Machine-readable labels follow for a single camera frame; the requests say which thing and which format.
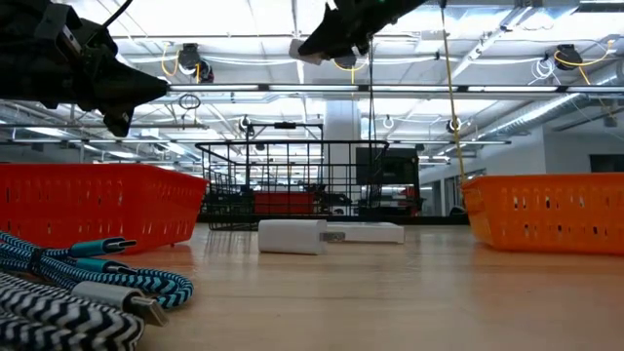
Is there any black-white braided USB cable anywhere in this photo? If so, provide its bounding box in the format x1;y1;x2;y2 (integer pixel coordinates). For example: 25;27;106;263
0;271;170;351

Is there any black background cabinet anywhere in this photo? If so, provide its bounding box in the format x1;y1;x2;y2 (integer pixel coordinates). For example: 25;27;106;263
354;147;420;215

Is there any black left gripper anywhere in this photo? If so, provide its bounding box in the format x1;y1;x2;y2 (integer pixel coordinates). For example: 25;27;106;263
0;0;170;138

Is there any orange plastic basket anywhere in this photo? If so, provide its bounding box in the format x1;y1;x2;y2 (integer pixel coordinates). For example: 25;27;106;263
461;173;624;256

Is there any red background bin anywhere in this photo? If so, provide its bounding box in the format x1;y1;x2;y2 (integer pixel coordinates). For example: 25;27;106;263
253;191;317;215

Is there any white box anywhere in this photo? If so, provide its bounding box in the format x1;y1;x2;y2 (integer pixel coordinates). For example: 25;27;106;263
326;221;406;245

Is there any red plastic basket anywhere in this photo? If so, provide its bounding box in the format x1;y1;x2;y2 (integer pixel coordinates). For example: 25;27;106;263
0;163;210;254

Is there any silver ventilation duct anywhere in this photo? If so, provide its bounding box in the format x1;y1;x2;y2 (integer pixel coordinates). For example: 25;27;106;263
480;72;624;140

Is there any long ceiling light strip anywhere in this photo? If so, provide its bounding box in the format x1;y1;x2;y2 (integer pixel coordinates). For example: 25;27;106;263
168;83;624;95

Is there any black aluminium table frame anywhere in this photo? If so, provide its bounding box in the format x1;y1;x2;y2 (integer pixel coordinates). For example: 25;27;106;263
197;214;470;226

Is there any black wire basket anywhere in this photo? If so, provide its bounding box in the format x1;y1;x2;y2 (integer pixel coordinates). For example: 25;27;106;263
195;139;390;231

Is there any black hanging cable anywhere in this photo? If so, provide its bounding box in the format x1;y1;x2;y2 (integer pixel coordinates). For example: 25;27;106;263
368;36;376;142

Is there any yellow hanging cable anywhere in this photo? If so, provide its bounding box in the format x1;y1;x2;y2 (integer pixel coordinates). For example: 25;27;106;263
440;0;467;179

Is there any black ceiling cable loop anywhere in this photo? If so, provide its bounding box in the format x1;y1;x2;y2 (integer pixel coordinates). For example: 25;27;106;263
177;93;202;111

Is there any white power adapter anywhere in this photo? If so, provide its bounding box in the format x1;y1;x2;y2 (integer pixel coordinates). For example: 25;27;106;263
257;218;346;255

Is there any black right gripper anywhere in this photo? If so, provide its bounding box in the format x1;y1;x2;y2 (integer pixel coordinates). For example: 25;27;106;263
290;0;430;66

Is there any blue braided USB cable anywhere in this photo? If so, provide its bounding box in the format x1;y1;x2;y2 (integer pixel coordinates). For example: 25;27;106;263
0;229;195;310

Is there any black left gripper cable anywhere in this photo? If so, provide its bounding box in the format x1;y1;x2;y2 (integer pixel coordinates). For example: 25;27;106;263
100;0;135;29

